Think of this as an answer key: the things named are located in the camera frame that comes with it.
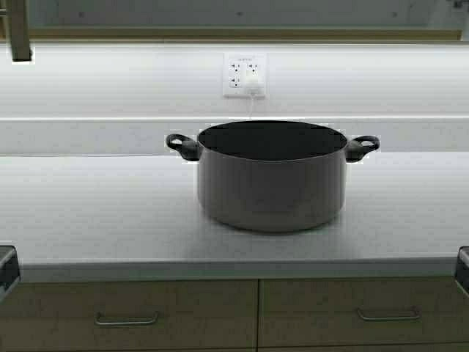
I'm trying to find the wooden drawer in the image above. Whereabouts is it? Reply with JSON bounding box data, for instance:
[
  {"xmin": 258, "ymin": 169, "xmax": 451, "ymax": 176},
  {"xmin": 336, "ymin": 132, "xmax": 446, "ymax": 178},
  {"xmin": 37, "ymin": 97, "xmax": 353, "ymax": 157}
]
[
  {"xmin": 258, "ymin": 276, "xmax": 468, "ymax": 348},
  {"xmin": 1, "ymin": 281, "xmax": 257, "ymax": 351}
]

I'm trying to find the white plug adapter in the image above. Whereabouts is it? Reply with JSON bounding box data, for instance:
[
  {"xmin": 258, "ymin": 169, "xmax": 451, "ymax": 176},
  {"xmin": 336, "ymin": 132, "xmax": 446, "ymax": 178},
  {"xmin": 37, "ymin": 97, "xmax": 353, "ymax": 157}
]
[{"xmin": 245, "ymin": 77, "xmax": 263, "ymax": 98}]

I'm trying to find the metal drawer handle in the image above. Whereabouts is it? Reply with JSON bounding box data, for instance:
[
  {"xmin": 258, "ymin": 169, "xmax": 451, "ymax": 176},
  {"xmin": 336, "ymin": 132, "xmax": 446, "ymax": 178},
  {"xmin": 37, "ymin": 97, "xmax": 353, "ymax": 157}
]
[
  {"xmin": 355, "ymin": 307, "xmax": 421, "ymax": 323},
  {"xmin": 95, "ymin": 312, "xmax": 160, "ymax": 328}
]

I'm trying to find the wooden cabinet door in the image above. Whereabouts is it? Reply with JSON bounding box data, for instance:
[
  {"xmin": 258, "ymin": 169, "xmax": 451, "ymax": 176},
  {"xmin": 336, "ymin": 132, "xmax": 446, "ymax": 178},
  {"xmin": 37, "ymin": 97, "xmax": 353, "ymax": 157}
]
[{"xmin": 1, "ymin": 0, "xmax": 33, "ymax": 62}]

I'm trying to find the metal right drawer handle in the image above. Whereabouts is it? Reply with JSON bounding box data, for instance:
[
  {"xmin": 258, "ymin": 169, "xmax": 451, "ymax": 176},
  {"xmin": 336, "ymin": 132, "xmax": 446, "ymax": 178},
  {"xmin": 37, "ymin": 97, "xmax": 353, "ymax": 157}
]
[{"xmin": 355, "ymin": 307, "xmax": 421, "ymax": 323}]

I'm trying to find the metal left drawer handle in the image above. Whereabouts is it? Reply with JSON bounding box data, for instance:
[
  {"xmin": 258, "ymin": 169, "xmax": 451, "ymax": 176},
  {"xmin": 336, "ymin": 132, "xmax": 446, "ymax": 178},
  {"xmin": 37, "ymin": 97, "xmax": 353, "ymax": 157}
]
[{"xmin": 95, "ymin": 312, "xmax": 160, "ymax": 328}]

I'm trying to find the white wall outlet plate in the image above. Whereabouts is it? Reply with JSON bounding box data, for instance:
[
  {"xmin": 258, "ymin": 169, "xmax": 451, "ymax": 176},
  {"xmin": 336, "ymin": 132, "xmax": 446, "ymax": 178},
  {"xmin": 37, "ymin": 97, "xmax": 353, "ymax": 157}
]
[{"xmin": 222, "ymin": 53, "xmax": 267, "ymax": 99}]

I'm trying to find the dark left base block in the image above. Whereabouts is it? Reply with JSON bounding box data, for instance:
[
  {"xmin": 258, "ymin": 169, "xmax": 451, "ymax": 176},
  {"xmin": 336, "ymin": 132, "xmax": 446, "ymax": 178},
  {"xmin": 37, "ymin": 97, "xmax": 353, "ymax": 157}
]
[{"xmin": 0, "ymin": 245, "xmax": 21, "ymax": 301}]

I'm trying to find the wooden lower left drawer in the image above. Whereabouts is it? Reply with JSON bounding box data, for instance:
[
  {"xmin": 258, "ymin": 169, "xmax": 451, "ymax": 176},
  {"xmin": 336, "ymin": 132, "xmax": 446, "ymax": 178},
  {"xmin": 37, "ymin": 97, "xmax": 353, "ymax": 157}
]
[{"xmin": 1, "ymin": 281, "xmax": 257, "ymax": 351}]

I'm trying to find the dark base block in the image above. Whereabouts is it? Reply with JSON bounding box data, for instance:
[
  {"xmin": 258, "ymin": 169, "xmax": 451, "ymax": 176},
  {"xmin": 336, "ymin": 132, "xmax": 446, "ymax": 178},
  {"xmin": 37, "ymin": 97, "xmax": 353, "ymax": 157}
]
[
  {"xmin": 454, "ymin": 246, "xmax": 469, "ymax": 296},
  {"xmin": 0, "ymin": 245, "xmax": 21, "ymax": 301}
]

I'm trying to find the wooden lower right drawer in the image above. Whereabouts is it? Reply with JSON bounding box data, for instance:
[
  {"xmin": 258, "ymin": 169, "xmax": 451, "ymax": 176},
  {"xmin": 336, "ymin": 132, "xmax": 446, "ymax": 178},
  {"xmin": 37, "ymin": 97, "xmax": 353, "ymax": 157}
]
[{"xmin": 258, "ymin": 276, "xmax": 468, "ymax": 348}]

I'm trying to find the grey pot with black handles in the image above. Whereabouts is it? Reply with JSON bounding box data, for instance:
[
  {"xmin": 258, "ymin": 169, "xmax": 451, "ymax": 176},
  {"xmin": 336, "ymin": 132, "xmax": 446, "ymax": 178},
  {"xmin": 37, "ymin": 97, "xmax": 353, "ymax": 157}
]
[{"xmin": 166, "ymin": 120, "xmax": 380, "ymax": 232}]

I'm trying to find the dark right base block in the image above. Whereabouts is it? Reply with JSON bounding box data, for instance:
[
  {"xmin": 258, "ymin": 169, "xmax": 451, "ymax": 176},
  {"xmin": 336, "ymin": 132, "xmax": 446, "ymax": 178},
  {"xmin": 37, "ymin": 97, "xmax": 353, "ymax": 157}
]
[{"xmin": 454, "ymin": 246, "xmax": 469, "ymax": 296}]

